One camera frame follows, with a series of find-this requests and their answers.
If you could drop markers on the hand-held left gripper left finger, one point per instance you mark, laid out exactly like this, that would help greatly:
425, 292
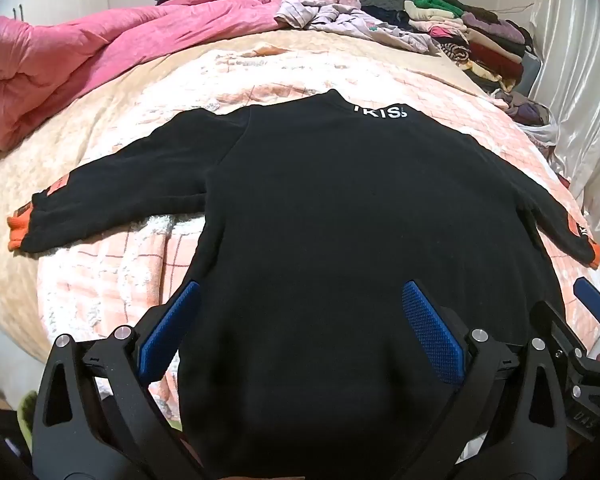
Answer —
172, 332

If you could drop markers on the white plastic bag of clothes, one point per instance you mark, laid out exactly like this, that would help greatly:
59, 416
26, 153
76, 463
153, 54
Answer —
527, 112

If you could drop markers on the stack of folded clothes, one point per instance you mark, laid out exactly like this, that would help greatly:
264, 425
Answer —
480, 35

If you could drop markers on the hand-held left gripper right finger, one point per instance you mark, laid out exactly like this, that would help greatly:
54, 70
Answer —
430, 330

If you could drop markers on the black sweater with orange cuffs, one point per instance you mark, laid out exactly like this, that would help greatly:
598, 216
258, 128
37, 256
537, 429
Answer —
330, 210

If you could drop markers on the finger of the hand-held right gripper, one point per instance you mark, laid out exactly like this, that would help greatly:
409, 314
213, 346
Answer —
592, 300
560, 332

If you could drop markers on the pile of lilac clothes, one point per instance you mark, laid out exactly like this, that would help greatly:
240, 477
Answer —
340, 17

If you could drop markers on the beige fleece blanket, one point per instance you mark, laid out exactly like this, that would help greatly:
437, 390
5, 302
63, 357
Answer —
80, 170

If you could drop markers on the grey storage box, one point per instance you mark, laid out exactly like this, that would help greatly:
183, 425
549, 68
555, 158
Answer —
532, 72

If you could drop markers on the white curtain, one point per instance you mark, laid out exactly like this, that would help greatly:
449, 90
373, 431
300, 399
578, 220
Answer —
580, 60

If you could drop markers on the peach checked blanket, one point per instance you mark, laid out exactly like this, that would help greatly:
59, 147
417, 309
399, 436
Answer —
290, 80

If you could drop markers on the pink comforter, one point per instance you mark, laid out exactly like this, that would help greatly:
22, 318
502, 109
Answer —
80, 55

